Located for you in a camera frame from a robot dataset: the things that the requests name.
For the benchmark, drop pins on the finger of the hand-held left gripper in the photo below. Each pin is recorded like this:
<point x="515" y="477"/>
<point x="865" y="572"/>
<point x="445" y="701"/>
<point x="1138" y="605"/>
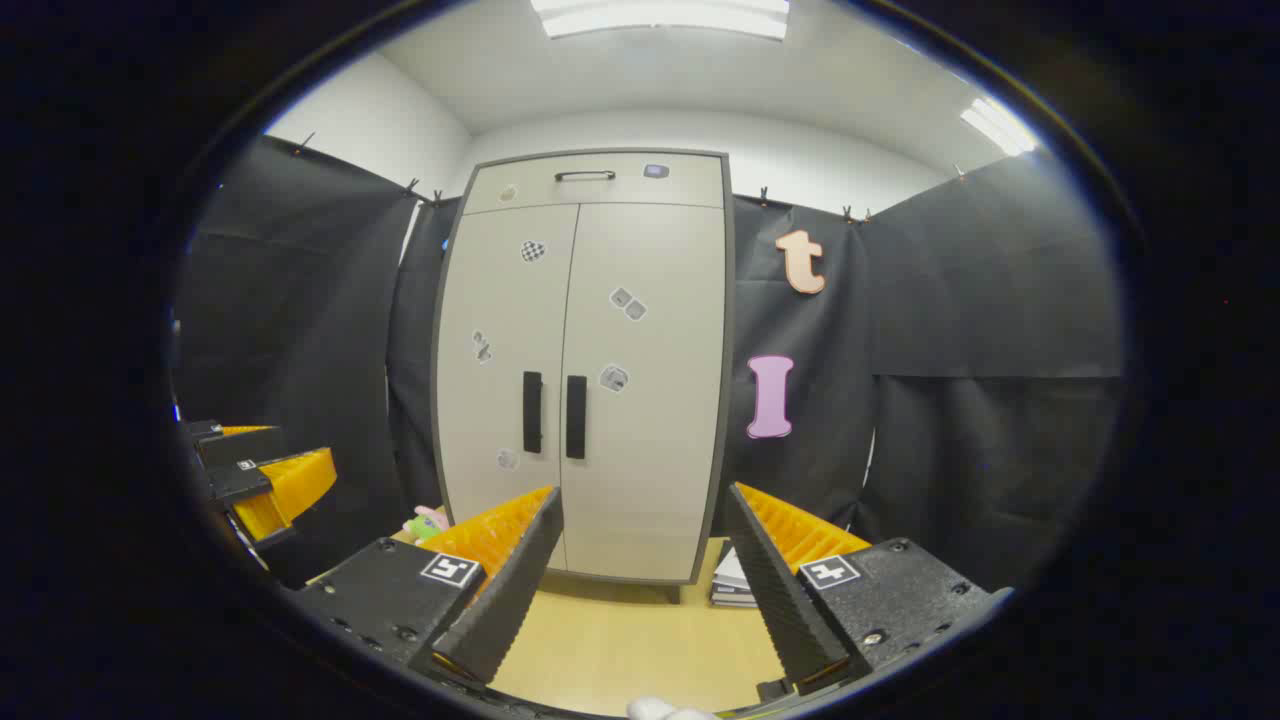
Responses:
<point x="238" y="482"/>
<point x="240" y="447"/>

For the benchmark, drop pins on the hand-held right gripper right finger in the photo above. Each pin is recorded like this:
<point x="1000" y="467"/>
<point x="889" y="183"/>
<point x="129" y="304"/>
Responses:
<point x="785" y="600"/>

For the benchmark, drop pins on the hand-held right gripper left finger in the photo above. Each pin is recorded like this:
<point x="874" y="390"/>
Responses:
<point x="500" y="600"/>

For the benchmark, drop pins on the beige shoe cabinet door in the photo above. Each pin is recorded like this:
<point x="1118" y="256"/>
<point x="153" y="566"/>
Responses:
<point x="500" y="400"/>
<point x="660" y="450"/>

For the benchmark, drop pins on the beige double-door shoe cabinet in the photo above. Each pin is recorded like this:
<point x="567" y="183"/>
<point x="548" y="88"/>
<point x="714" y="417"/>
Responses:
<point x="690" y="185"/>

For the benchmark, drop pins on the dark-edged book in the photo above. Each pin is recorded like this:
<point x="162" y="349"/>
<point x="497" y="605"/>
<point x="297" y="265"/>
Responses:
<point x="730" y="598"/>

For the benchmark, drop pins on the white book with portrait cover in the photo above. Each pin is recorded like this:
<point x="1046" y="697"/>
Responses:
<point x="733" y="572"/>

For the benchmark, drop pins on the green and pink plush toy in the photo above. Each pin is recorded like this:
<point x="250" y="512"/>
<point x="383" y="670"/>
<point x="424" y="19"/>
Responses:
<point x="427" y="523"/>

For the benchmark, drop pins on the black backdrop cloth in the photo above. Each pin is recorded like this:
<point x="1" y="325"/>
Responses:
<point x="980" y="300"/>

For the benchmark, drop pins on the narrow ceiling light panel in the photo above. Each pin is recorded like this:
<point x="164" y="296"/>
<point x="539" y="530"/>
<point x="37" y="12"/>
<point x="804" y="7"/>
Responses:
<point x="998" y="125"/>

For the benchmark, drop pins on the large ceiling light panel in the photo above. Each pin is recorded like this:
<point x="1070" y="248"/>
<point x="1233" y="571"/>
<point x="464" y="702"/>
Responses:
<point x="660" y="18"/>

